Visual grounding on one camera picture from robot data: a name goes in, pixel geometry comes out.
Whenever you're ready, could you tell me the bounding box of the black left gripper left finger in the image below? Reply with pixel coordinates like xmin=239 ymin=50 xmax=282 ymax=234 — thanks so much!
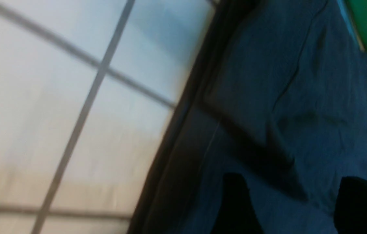
xmin=211 ymin=173 xmax=263 ymax=234

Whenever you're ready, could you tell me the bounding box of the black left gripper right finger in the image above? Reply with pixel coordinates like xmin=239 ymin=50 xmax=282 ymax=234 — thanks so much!
xmin=333 ymin=176 xmax=367 ymax=234

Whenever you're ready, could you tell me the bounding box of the gray long sleeve shirt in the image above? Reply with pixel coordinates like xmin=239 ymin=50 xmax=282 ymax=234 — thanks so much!
xmin=128 ymin=0 xmax=367 ymax=234

